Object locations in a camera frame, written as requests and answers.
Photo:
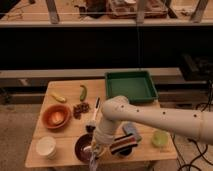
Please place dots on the striped brown white towel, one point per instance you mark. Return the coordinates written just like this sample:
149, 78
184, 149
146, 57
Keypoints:
123, 143

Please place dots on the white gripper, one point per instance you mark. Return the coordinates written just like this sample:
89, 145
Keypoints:
98, 149

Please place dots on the white cup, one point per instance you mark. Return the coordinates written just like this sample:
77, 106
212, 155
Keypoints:
46, 147

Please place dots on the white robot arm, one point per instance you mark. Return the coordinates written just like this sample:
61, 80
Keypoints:
192, 124

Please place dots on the orange bowl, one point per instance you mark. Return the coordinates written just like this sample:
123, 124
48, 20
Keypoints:
46, 116

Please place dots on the orange fruit in bowl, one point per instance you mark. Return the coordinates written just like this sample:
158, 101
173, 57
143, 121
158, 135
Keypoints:
57, 118

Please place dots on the green pepper toy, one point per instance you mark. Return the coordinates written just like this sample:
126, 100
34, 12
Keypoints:
83, 93

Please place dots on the black white dish brush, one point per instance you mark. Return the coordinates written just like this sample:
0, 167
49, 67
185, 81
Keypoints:
90, 126

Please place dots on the green tray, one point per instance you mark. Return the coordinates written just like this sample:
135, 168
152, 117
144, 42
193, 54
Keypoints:
137, 86

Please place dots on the green small cup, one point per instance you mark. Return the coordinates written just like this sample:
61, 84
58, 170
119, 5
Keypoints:
159, 139

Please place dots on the brown grape bunch toy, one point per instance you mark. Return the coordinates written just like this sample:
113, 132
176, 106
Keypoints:
83, 107

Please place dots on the yellow banana toy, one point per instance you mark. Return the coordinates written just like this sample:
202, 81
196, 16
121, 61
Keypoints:
58, 98

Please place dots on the blue sponge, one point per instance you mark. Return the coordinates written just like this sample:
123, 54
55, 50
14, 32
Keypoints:
129, 128

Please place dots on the purple bowl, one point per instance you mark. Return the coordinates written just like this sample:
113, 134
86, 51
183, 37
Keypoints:
82, 148

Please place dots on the black small bowl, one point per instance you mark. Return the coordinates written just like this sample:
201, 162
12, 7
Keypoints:
125, 153

